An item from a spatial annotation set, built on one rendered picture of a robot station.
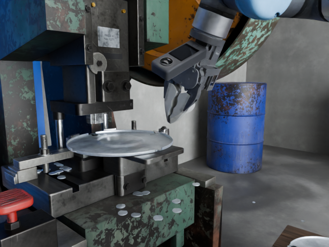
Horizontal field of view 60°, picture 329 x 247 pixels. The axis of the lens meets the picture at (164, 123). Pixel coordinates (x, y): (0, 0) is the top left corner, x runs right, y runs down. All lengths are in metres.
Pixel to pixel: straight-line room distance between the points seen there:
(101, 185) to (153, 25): 0.47
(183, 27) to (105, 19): 0.37
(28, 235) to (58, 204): 0.16
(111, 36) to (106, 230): 0.50
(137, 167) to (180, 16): 0.60
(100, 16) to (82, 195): 0.46
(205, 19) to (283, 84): 3.48
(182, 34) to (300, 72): 2.98
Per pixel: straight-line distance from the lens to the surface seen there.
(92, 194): 0.76
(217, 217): 0.96
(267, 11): 0.49
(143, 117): 2.63
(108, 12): 0.83
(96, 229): 0.68
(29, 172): 0.80
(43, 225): 0.58
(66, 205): 0.73
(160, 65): 0.54
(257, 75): 4.16
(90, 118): 0.87
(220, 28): 0.59
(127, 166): 0.76
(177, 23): 1.13
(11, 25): 0.86
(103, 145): 0.76
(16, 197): 0.56
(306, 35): 3.98
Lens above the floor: 0.97
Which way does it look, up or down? 10 degrees down
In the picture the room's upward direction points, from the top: straight up
